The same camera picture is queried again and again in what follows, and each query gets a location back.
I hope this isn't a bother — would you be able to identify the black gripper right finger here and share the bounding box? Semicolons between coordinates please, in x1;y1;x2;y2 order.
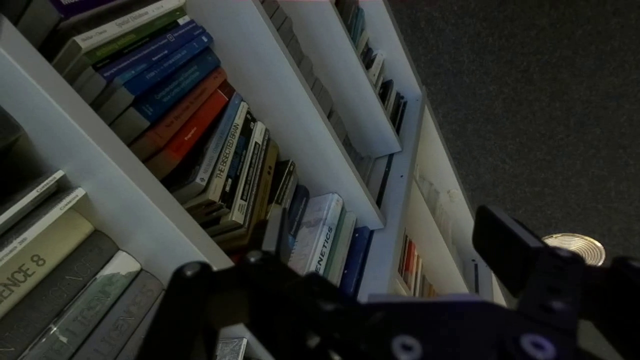
470;204;640;360

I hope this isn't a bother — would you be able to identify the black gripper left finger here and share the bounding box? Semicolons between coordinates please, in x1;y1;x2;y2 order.
139;248;367;360

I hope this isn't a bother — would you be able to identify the white book with lettering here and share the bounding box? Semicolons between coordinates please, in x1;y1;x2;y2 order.
286;192;346;278

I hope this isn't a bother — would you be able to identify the pale grey-green book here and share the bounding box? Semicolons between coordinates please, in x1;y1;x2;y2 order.
323;208;361;289

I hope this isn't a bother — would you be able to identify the dark blue book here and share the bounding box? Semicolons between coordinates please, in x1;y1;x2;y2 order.
339;223;376;300

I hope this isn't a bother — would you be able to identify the navy blue book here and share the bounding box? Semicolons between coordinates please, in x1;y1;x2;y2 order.
276;182;313;265

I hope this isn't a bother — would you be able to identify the black white spined book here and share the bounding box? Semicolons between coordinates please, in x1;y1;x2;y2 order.
260;158;301;254

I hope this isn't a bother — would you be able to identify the white black striped book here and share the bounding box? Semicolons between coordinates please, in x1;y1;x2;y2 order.
203;122;270;240

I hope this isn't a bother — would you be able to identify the olive brown book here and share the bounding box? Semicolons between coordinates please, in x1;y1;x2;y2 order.
218;136;283;254

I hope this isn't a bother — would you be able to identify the red hardcover book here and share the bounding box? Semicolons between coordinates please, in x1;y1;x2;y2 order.
398;235;419;291

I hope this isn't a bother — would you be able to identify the white book dark lettering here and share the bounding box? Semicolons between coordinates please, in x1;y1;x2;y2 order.
187;111;259;218

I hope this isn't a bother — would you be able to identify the white and blue book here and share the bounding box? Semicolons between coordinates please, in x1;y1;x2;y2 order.
168;91;247;201

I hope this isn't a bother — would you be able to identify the brick red paperback book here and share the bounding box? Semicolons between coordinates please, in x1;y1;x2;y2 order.
128;66;231;164

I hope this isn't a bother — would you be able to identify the blue paperback book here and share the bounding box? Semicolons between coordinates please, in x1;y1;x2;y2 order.
109;46;225;145
88;27;216;125
71;18;210;105

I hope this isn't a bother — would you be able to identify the cream hardcover book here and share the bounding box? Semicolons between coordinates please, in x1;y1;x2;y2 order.
0;185;88;250
0;167;69;218

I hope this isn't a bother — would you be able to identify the white paperback book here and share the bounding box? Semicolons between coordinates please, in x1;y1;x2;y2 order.
363;48;388;87

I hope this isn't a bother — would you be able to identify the teal slim book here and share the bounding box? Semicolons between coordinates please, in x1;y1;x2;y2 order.
343;1;368;48

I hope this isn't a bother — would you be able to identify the green paperback book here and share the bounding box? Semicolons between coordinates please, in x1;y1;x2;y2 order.
62;5;191;86

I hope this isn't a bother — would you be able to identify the white grey book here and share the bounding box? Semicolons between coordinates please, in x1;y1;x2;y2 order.
49;0;188;76

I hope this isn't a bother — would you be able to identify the dark purple book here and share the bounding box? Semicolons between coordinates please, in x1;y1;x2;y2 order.
39;0;122;27

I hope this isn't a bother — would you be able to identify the round silver floor disc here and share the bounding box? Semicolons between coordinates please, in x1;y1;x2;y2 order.
540;230;608;267

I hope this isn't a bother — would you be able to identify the grey metal bookcase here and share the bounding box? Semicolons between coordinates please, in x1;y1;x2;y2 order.
393;97;513;308
0;0;508;360

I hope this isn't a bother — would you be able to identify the grey Intelligence volume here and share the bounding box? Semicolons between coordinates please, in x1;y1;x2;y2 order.
0;228;122;360
71;267;166;360

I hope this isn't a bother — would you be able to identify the pale grey-green Intelligence volume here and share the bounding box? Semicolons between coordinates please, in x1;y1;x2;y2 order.
19;248;144;360

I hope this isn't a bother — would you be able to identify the grey journal volumes row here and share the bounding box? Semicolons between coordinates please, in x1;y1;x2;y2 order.
259;0;396;209

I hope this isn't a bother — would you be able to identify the pale Intelligence volume 8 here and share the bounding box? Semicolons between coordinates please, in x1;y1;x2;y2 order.
0;208;96;320

